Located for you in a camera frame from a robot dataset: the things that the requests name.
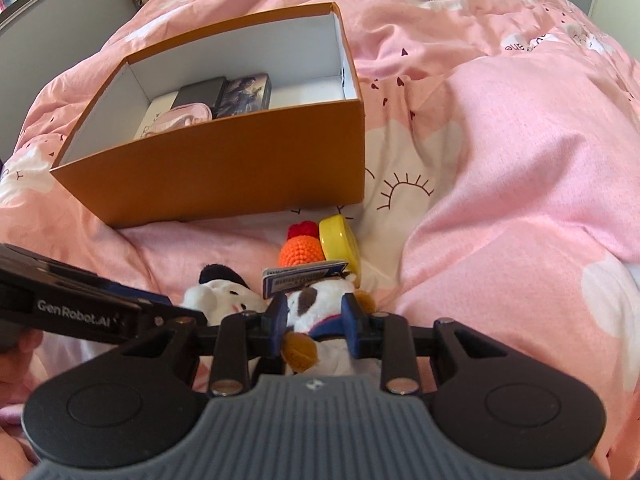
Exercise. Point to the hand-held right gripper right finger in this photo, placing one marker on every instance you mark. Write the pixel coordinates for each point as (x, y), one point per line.
(351, 325)

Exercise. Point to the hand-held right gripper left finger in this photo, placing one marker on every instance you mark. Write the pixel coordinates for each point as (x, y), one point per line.
(277, 320)

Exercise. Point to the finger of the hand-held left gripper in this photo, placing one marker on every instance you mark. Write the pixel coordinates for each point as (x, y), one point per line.
(135, 294)
(170, 320)

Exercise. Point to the white brown plush toy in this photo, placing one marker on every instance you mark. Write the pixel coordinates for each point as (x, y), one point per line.
(310, 305)

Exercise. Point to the orange cardboard box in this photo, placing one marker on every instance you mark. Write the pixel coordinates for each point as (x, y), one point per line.
(225, 170)

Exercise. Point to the blue white hang tag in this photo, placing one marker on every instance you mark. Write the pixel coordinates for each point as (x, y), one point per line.
(300, 280)

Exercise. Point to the white plush toy black ear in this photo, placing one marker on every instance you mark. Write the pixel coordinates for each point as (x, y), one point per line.
(220, 295)

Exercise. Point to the orange crochet toy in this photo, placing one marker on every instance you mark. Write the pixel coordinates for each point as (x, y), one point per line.
(299, 247)

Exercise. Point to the yellow round case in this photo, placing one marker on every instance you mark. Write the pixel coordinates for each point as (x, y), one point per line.
(336, 240)

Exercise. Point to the pink pouch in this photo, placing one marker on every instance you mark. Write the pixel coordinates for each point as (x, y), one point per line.
(180, 116)

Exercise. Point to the white glasses case box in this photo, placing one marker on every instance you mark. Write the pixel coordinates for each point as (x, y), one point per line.
(157, 107)

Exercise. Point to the dark grey box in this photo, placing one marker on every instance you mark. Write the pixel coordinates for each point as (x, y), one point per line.
(200, 92)

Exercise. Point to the pink printed blanket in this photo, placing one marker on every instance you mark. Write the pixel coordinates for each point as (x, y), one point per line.
(500, 160)

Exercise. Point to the dark printed box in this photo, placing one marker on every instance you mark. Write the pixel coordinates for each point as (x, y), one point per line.
(245, 92)

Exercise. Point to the white window sill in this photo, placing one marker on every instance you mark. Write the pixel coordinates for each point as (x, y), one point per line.
(45, 2)

